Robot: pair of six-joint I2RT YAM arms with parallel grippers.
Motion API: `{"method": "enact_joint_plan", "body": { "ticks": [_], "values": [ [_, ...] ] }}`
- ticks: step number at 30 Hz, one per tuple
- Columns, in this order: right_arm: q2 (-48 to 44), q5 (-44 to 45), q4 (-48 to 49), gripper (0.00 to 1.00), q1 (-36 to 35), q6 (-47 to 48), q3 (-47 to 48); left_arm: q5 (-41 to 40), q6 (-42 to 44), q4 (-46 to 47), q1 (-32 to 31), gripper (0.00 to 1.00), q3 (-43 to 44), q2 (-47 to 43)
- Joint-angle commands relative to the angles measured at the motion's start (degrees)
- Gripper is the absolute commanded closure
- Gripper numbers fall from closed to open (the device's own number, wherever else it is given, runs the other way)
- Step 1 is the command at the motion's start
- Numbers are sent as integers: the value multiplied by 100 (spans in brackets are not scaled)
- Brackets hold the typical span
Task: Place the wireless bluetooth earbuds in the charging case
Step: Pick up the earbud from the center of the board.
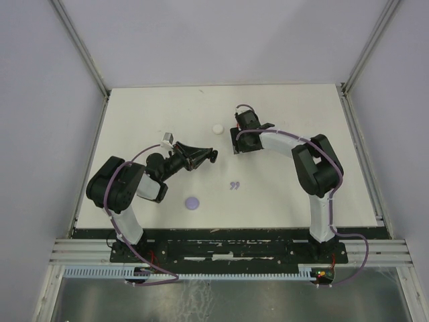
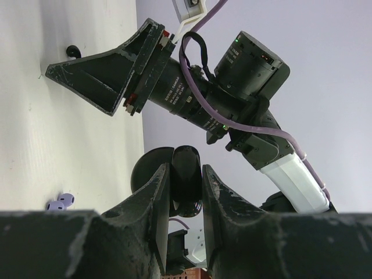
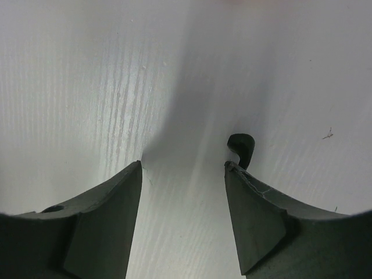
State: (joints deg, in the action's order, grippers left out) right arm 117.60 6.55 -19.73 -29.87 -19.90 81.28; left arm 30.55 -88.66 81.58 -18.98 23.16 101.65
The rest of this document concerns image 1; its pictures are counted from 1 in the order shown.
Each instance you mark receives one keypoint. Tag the aluminium frame post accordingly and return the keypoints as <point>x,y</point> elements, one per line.
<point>70,28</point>
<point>387,15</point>

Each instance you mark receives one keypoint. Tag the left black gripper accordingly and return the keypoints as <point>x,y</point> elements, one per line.
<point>198,155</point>

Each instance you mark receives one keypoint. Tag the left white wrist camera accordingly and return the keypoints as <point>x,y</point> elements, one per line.
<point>167,141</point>

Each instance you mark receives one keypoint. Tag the right circuit board with leds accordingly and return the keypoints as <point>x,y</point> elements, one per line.
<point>324,276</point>

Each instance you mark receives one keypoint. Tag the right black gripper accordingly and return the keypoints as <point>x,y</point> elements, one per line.
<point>237,145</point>

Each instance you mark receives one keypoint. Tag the purple earbud charging case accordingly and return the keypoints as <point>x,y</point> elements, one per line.
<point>192,203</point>

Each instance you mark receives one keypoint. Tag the white earbud charging case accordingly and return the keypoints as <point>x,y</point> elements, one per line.
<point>218,129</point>

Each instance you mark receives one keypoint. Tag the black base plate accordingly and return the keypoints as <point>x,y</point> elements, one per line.
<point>228,252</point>

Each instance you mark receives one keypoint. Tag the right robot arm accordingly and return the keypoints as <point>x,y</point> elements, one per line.
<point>317,167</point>

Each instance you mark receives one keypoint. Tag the aluminium frame rail front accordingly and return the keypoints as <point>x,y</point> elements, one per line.
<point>382,253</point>

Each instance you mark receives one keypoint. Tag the right aluminium frame post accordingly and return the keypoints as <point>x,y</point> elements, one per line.
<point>387,15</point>

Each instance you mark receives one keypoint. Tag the left aluminium frame post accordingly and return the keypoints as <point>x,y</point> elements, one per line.
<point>70,28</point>

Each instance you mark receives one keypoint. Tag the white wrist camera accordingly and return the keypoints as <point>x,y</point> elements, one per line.
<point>167,141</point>
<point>243,109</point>

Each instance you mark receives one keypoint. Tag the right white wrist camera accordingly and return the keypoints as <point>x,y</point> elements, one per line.
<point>243,109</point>

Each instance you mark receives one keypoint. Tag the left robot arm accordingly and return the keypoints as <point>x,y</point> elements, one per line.
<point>117,182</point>

